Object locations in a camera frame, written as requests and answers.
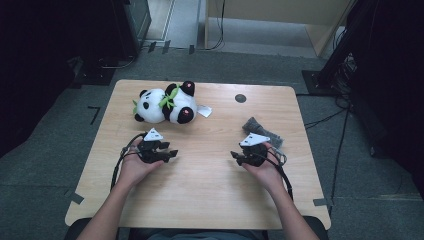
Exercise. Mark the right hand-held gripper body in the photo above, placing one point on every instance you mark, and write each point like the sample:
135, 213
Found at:
255, 153

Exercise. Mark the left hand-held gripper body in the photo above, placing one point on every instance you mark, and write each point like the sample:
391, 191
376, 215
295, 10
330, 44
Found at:
150, 151

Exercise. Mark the grey fuzzy cloth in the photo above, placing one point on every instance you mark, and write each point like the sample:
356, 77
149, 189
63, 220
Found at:
256, 126

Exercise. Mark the black and white panda plush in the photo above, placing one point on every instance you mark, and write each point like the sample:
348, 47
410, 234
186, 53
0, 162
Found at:
153, 106

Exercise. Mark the person's right hand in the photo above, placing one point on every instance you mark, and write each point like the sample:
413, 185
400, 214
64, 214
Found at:
268, 173

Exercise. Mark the person's left hand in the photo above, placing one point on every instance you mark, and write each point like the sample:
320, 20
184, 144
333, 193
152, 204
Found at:
133, 170

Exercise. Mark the dark round table grommet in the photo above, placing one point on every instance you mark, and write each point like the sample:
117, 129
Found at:
240, 98

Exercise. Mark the black angled floor tape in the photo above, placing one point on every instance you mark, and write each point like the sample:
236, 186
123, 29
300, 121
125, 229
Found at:
96, 113

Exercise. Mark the person's grey clothing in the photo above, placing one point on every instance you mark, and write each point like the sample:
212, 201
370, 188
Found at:
206, 236

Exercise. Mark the grey tape piece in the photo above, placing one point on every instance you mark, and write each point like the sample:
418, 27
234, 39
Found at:
321, 202
75, 197

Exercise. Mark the black flat stand base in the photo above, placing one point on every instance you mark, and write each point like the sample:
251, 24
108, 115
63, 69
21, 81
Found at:
95, 75

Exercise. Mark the black cabinet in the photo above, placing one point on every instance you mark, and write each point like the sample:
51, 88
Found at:
133, 26

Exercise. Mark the black metal stand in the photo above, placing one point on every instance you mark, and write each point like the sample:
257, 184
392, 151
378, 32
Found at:
336, 53

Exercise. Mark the light wooden cabinet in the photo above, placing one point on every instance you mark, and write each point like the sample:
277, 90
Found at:
266, 10

